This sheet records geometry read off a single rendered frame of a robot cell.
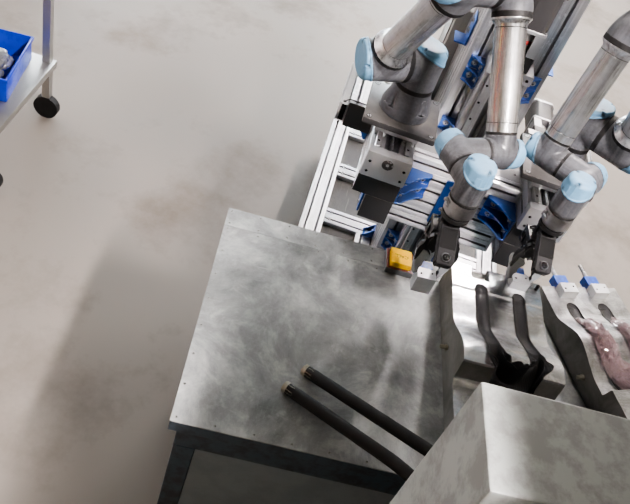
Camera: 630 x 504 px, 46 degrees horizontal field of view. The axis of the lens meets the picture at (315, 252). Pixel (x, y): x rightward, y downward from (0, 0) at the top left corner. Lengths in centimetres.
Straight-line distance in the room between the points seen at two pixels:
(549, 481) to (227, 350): 97
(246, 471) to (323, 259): 61
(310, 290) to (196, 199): 143
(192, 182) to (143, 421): 123
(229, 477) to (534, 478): 101
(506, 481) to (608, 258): 314
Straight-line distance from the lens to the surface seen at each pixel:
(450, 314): 195
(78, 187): 325
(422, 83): 216
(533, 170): 228
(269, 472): 179
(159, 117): 368
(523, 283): 208
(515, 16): 182
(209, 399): 167
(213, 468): 182
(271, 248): 200
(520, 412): 101
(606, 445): 106
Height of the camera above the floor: 220
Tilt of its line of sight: 43 degrees down
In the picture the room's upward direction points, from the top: 21 degrees clockwise
